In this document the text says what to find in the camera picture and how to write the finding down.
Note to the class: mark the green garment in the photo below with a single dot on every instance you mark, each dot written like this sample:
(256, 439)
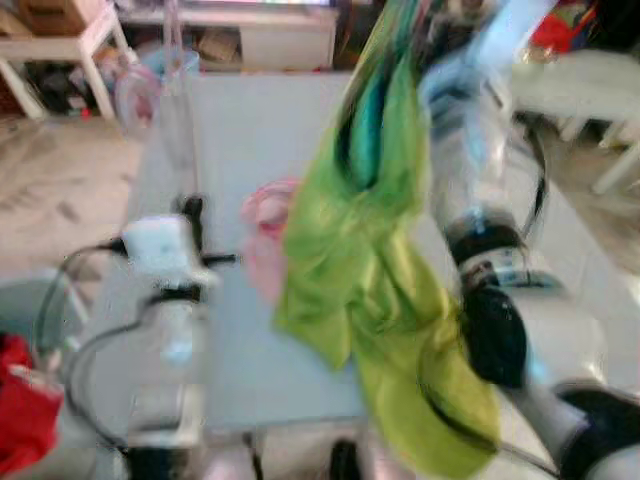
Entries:
(350, 280)

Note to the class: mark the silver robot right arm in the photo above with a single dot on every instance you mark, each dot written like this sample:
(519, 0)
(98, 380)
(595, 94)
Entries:
(545, 335)

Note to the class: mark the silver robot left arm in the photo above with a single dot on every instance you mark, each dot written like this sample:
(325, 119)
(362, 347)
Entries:
(178, 350)

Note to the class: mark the light blue folding table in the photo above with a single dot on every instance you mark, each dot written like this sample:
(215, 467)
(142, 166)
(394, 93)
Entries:
(240, 380)

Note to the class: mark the white low console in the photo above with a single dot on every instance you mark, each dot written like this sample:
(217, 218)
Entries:
(290, 45)

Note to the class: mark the white side table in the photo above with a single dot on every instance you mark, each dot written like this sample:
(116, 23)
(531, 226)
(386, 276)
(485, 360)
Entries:
(580, 85)
(60, 48)

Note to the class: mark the red garment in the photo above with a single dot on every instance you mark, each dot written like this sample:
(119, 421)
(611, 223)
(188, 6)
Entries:
(25, 410)

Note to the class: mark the brown cardboard box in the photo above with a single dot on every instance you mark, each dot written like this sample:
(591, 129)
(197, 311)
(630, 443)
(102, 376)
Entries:
(55, 15)

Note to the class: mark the red topped glass jar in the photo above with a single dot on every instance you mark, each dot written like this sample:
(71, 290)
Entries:
(550, 30)

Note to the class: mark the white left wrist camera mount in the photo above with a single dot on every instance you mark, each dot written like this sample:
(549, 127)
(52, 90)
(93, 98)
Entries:
(160, 248)

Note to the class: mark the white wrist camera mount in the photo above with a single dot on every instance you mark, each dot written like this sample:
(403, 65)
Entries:
(510, 35)
(160, 248)

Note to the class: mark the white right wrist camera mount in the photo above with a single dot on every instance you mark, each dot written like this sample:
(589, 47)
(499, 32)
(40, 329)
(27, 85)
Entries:
(510, 35)

